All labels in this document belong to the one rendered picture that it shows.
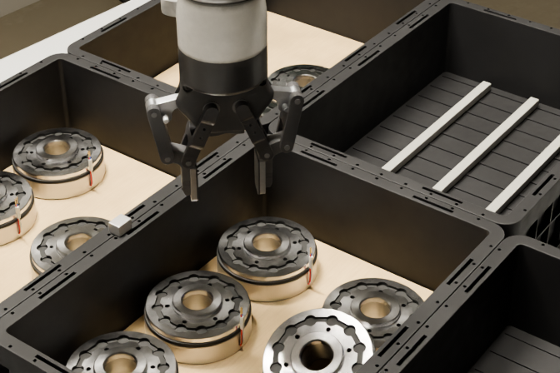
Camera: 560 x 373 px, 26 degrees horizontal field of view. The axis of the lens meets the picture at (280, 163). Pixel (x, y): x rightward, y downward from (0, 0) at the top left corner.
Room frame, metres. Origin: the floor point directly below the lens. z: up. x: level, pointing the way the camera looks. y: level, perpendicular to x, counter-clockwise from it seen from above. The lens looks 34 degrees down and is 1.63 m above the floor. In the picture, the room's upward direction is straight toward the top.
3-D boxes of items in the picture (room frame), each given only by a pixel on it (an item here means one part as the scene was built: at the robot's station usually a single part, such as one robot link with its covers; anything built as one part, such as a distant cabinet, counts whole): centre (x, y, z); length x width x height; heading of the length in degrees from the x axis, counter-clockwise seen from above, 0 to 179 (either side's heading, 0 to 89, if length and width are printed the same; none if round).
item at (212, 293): (0.89, 0.08, 0.86); 0.05 x 0.05 x 0.01
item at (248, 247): (0.98, 0.01, 0.86); 0.05 x 0.05 x 0.01
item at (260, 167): (0.90, 0.02, 1.01); 0.02 x 0.01 x 0.04; 10
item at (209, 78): (0.90, 0.05, 1.11); 0.08 x 0.08 x 0.09
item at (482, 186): (1.17, -0.22, 0.87); 0.40 x 0.30 x 0.11; 144
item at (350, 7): (1.35, 0.02, 0.87); 0.40 x 0.30 x 0.11; 144
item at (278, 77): (1.31, -0.03, 0.86); 0.10 x 0.10 x 0.01
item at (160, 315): (0.89, 0.08, 0.86); 0.10 x 0.10 x 0.01
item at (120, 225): (0.92, 0.15, 0.94); 0.02 x 0.01 x 0.01; 144
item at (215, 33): (0.91, 0.05, 1.18); 0.11 x 0.09 x 0.06; 10
